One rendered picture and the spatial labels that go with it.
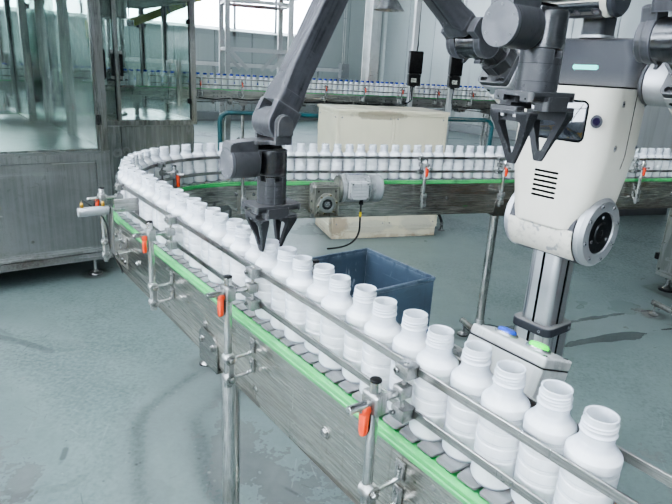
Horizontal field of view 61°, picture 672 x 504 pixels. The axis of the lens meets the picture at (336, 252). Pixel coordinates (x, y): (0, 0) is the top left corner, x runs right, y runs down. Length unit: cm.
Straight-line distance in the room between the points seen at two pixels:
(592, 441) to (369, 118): 464
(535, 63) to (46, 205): 364
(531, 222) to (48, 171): 331
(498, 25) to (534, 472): 55
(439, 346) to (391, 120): 453
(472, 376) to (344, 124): 442
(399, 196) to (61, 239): 238
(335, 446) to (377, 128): 438
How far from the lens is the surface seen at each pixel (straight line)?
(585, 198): 133
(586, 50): 142
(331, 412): 100
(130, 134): 621
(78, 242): 427
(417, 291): 164
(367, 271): 189
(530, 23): 80
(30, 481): 252
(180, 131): 638
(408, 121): 533
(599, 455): 70
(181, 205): 156
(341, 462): 102
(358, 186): 259
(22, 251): 422
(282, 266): 111
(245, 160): 106
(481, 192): 308
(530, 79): 85
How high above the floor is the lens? 150
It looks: 18 degrees down
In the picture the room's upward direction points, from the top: 3 degrees clockwise
